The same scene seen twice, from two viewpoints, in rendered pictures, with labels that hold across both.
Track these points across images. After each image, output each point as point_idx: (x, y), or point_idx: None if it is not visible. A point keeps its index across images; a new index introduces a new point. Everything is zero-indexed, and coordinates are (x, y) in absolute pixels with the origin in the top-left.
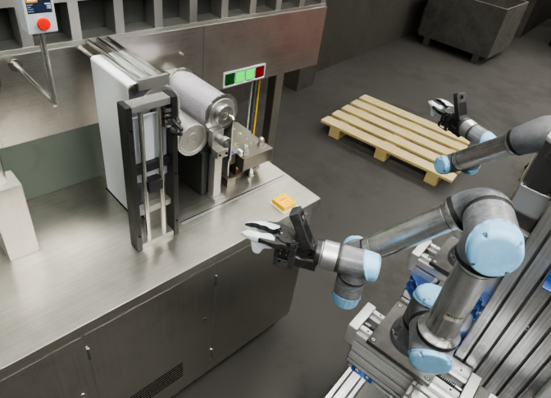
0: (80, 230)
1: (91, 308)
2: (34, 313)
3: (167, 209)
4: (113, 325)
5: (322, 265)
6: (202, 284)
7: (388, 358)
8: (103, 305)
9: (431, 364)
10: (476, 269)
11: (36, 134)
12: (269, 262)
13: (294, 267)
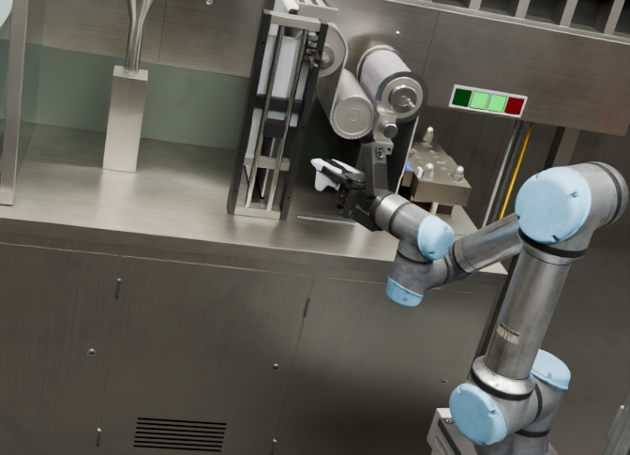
0: (187, 177)
1: (142, 225)
2: (90, 204)
3: (284, 183)
4: (157, 268)
5: (377, 217)
6: (286, 298)
7: (453, 448)
8: (155, 229)
9: (471, 414)
10: (520, 225)
11: (195, 64)
12: (401, 342)
13: (449, 393)
